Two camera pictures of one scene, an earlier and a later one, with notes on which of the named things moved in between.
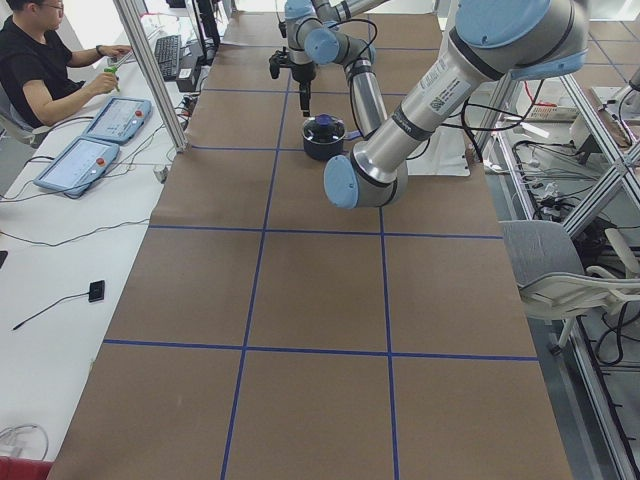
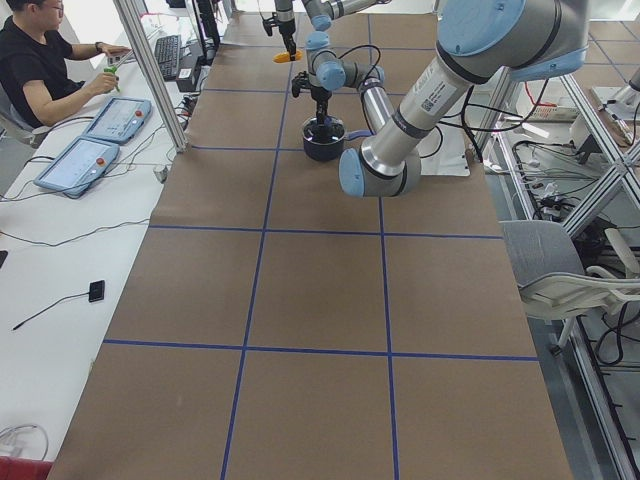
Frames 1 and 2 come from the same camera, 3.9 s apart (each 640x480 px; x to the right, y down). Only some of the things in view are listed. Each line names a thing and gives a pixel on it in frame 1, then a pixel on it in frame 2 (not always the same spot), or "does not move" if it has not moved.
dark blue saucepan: x=324 y=135 does not move
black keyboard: x=167 y=52 does not move
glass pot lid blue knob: x=323 y=128 does not move
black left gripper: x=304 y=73 to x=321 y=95
